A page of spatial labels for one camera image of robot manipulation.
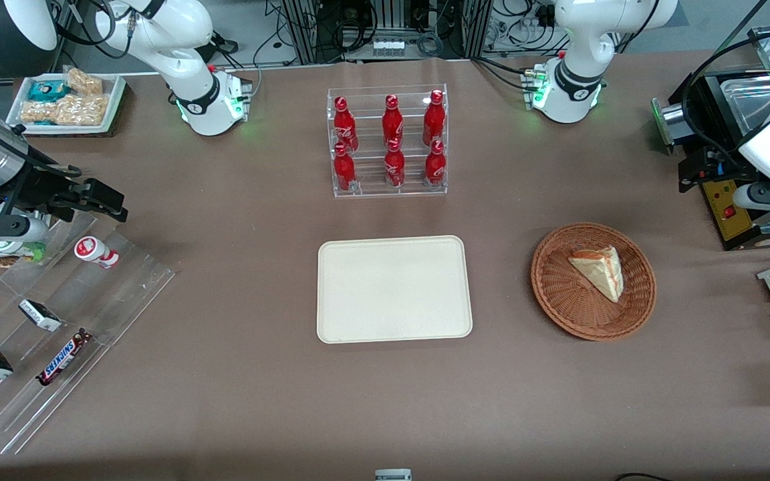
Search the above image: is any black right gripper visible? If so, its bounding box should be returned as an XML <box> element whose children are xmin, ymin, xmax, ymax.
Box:
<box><xmin>0</xmin><ymin>163</ymin><xmax>129</xmax><ymax>224</ymax></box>

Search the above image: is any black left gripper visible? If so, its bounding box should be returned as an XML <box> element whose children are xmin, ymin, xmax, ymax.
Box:
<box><xmin>678</xmin><ymin>145</ymin><xmax>761</xmax><ymax>195</ymax></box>

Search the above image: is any triangle sandwich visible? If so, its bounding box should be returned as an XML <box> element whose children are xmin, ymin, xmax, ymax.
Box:
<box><xmin>568</xmin><ymin>246</ymin><xmax>624</xmax><ymax>304</ymax></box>

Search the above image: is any white snack tray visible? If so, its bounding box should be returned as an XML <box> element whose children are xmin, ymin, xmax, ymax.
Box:
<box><xmin>5</xmin><ymin>71</ymin><xmax>127</xmax><ymax>137</ymax></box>

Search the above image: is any brown wicker basket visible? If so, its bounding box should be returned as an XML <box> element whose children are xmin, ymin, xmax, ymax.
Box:
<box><xmin>530</xmin><ymin>222</ymin><xmax>658</xmax><ymax>342</ymax></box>

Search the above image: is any cream plastic tray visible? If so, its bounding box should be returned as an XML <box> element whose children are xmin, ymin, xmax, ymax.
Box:
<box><xmin>316</xmin><ymin>235</ymin><xmax>474</xmax><ymax>345</ymax></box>

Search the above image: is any white red yogurt bottle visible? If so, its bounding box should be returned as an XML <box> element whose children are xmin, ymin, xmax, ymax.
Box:
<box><xmin>74</xmin><ymin>235</ymin><xmax>120</xmax><ymax>271</ymax></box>

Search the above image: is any black food warmer appliance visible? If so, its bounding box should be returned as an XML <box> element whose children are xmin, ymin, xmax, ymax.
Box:
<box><xmin>651</xmin><ymin>25</ymin><xmax>770</xmax><ymax>253</ymax></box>

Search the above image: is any large rice cracker bag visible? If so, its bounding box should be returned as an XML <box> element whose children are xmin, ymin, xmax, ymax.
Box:
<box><xmin>20</xmin><ymin>93</ymin><xmax>110</xmax><ymax>128</ymax></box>

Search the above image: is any steel food pan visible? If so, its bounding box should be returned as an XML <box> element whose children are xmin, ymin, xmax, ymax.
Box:
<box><xmin>721</xmin><ymin>75</ymin><xmax>770</xmax><ymax>136</ymax></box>

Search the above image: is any clear acrylic stepped display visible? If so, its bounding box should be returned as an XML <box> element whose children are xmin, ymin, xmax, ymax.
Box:
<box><xmin>0</xmin><ymin>212</ymin><xmax>178</xmax><ymax>456</ymax></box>

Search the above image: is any green lidded drink cup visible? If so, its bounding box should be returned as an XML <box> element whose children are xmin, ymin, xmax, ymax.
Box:
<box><xmin>0</xmin><ymin>237</ymin><xmax>48</xmax><ymax>270</ymax></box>

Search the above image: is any small rice cracker bag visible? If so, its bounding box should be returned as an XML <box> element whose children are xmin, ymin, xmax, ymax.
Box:
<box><xmin>65</xmin><ymin>67</ymin><xmax>104</xmax><ymax>96</ymax></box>

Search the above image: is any teal snack packet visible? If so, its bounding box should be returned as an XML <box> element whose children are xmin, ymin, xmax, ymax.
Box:
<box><xmin>27</xmin><ymin>79</ymin><xmax>70</xmax><ymax>103</ymax></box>

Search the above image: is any snickers chocolate bar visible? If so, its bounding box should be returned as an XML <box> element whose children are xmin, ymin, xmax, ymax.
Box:
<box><xmin>35</xmin><ymin>327</ymin><xmax>94</xmax><ymax>387</ymax></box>

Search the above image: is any red cola bottle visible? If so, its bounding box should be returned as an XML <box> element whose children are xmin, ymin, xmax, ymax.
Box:
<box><xmin>424</xmin><ymin>140</ymin><xmax>446</xmax><ymax>187</ymax></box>
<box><xmin>333</xmin><ymin>143</ymin><xmax>358</xmax><ymax>193</ymax></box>
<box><xmin>422</xmin><ymin>90</ymin><xmax>446</xmax><ymax>146</ymax></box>
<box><xmin>382</xmin><ymin>94</ymin><xmax>404</xmax><ymax>146</ymax></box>
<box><xmin>384</xmin><ymin>138</ymin><xmax>406</xmax><ymax>188</ymax></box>
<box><xmin>333</xmin><ymin>96</ymin><xmax>360</xmax><ymax>152</ymax></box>

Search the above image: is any clear acrylic bottle rack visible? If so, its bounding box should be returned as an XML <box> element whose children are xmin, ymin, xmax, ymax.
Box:
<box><xmin>326</xmin><ymin>84</ymin><xmax>450</xmax><ymax>199</ymax></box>

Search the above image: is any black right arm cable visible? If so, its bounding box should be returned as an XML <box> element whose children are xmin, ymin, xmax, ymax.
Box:
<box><xmin>0</xmin><ymin>106</ymin><xmax>84</xmax><ymax>180</ymax></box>

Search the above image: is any aluminium frame equipment rack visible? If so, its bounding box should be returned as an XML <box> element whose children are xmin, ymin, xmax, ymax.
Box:
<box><xmin>281</xmin><ymin>0</ymin><xmax>494</xmax><ymax>65</ymax></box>

